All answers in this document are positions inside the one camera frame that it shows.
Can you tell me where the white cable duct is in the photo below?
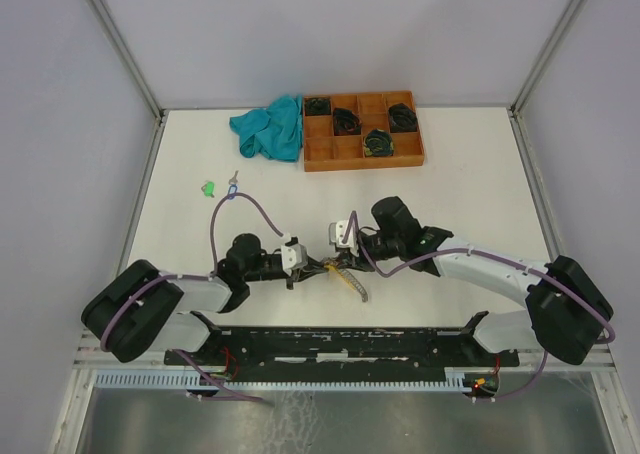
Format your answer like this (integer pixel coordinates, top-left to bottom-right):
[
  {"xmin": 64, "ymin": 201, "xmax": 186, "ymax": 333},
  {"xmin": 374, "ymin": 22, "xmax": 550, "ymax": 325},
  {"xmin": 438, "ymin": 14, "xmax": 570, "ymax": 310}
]
[{"xmin": 94, "ymin": 369, "xmax": 471, "ymax": 394}]

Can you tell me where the rolled dark sock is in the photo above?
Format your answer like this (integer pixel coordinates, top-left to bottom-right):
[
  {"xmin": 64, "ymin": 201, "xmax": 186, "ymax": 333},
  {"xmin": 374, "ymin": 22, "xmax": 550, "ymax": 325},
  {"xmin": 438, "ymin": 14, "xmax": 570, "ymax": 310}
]
[{"xmin": 304, "ymin": 97, "xmax": 332, "ymax": 117}]

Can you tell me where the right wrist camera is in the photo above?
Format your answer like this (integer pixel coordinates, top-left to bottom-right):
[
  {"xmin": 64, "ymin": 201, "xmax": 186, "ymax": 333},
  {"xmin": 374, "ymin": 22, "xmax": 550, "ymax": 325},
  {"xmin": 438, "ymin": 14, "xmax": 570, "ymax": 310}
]
[{"xmin": 328, "ymin": 220, "xmax": 357, "ymax": 252}]

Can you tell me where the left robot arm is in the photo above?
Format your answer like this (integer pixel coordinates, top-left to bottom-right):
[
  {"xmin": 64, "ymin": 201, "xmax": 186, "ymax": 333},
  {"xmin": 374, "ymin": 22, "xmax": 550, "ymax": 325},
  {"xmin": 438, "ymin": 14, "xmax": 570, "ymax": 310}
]
[{"xmin": 81, "ymin": 233, "xmax": 327, "ymax": 364}]

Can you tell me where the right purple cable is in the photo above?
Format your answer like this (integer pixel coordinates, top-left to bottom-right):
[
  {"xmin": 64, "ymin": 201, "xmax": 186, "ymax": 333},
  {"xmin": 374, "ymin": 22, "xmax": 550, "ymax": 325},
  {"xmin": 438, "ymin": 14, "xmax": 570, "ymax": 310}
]
[{"xmin": 344, "ymin": 210, "xmax": 617, "ymax": 345}]

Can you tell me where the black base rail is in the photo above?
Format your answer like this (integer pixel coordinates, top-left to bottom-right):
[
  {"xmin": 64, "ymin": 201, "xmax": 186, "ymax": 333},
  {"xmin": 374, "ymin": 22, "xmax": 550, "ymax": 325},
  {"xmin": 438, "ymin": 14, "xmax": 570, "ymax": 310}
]
[{"xmin": 190, "ymin": 326, "xmax": 520, "ymax": 384}]

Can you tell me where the purple cable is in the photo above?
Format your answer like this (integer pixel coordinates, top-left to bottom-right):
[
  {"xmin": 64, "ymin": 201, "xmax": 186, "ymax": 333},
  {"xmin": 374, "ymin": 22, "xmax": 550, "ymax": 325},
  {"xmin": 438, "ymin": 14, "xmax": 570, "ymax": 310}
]
[
  {"xmin": 344, "ymin": 210, "xmax": 617, "ymax": 345},
  {"xmin": 99, "ymin": 191, "xmax": 296, "ymax": 353}
]

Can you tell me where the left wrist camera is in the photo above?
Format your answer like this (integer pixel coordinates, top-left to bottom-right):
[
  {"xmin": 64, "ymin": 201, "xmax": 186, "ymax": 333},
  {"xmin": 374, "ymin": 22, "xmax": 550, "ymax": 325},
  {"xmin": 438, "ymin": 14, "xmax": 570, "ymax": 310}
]
[{"xmin": 280, "ymin": 236, "xmax": 308, "ymax": 275}]

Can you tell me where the teal cloth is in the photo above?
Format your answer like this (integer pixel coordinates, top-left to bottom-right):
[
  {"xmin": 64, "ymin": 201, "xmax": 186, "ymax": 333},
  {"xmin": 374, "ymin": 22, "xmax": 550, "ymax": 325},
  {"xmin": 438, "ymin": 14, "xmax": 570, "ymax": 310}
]
[{"xmin": 229, "ymin": 95, "xmax": 303, "ymax": 163}]

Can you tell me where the wooden compartment tray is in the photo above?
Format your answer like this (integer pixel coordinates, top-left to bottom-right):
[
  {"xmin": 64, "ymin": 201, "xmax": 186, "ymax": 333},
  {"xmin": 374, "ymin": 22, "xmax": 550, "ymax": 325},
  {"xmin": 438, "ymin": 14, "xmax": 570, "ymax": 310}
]
[{"xmin": 302, "ymin": 91, "xmax": 426, "ymax": 172}]

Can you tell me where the green tag key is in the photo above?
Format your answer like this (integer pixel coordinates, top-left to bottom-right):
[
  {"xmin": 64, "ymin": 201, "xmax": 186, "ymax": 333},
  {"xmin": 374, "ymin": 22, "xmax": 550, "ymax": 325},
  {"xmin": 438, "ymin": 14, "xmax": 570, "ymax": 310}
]
[{"xmin": 201, "ymin": 181, "xmax": 215, "ymax": 198}]

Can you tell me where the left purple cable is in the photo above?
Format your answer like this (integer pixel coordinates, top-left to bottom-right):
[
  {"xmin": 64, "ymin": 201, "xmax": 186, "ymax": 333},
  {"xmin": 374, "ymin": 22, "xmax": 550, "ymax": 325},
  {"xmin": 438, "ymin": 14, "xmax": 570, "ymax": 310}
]
[{"xmin": 99, "ymin": 191, "xmax": 296, "ymax": 353}]

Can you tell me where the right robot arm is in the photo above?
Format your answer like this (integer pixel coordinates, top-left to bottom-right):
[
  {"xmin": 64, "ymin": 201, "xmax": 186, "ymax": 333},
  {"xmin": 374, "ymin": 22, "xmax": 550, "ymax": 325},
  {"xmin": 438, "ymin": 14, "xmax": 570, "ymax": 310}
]
[{"xmin": 328, "ymin": 196, "xmax": 615, "ymax": 365}]

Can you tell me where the blue tag key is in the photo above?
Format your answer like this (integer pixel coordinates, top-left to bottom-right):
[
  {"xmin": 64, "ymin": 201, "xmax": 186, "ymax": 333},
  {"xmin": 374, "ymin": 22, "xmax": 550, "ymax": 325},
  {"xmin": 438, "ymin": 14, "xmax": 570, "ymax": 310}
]
[{"xmin": 227, "ymin": 170, "xmax": 239, "ymax": 200}]

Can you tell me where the metal key organizer ring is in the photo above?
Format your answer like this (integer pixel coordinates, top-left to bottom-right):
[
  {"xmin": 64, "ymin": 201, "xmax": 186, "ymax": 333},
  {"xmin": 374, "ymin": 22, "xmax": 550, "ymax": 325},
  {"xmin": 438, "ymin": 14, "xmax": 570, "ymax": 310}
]
[{"xmin": 322, "ymin": 258, "xmax": 371, "ymax": 304}]

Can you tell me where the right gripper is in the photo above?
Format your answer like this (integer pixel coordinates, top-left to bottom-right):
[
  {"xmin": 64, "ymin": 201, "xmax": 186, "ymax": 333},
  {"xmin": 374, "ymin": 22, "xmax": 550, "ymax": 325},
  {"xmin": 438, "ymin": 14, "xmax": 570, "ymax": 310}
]
[{"xmin": 335, "ymin": 233, "xmax": 402, "ymax": 274}]

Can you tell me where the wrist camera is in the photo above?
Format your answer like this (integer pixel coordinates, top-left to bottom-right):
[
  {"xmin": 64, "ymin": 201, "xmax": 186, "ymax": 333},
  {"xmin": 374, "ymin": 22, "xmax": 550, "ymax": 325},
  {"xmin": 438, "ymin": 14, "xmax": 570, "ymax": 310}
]
[
  {"xmin": 328, "ymin": 220, "xmax": 357, "ymax": 252},
  {"xmin": 280, "ymin": 236, "xmax": 308, "ymax": 275}
]

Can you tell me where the rolled black orange sock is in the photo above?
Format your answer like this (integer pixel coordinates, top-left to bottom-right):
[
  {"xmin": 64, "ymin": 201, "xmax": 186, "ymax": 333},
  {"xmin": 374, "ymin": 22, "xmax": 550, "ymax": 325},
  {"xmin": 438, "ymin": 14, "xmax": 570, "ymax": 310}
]
[{"xmin": 332, "ymin": 107, "xmax": 361, "ymax": 136}]

